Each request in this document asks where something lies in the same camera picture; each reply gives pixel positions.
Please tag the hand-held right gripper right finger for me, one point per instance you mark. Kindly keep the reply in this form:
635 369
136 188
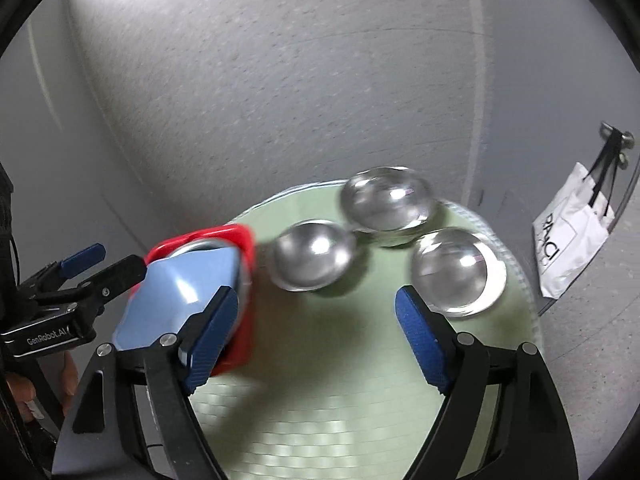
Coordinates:
419 335

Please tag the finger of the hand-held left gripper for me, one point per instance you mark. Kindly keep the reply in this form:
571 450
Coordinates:
82 256
117 275

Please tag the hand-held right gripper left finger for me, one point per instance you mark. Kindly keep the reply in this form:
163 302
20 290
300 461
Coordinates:
216 332

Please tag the person's left hand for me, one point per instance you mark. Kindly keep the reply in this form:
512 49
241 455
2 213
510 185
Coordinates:
69 375

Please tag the metal bowl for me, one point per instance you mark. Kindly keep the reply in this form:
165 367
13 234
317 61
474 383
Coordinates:
310 257
385 200
452 272

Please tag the green round woven placemat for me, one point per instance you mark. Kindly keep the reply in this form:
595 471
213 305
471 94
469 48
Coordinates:
325 360

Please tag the white tote bag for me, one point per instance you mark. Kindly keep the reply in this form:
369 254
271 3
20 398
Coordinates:
565 245

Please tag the metal wall hook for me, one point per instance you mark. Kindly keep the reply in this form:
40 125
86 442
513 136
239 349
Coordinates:
620 140

